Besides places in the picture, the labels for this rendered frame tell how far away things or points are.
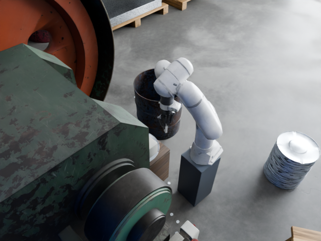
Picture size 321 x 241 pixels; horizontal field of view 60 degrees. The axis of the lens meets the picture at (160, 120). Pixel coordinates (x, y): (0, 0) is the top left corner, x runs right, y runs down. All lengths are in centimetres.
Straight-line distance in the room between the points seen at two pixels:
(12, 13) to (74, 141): 56
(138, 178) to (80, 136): 13
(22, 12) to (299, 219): 206
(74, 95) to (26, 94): 10
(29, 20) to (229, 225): 172
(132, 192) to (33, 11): 67
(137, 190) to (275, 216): 178
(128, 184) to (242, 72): 287
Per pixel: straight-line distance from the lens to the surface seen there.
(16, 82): 68
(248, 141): 256
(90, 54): 112
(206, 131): 145
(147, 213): 56
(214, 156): 180
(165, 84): 133
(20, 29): 100
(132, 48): 358
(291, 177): 224
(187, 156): 178
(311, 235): 187
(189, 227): 136
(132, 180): 54
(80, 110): 56
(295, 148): 217
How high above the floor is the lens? 188
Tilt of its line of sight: 46 degrees down
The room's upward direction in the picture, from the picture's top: 1 degrees clockwise
